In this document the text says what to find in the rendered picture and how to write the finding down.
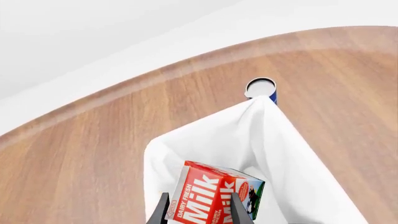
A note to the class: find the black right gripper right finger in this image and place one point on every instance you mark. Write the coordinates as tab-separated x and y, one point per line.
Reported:
238	213

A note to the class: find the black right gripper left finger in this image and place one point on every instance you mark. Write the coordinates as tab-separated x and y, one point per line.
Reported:
159	213

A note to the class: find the red milk carton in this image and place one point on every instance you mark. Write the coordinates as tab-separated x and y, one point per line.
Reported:
199	196

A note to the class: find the blue tin with white lid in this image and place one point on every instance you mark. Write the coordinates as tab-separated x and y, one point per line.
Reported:
261	88

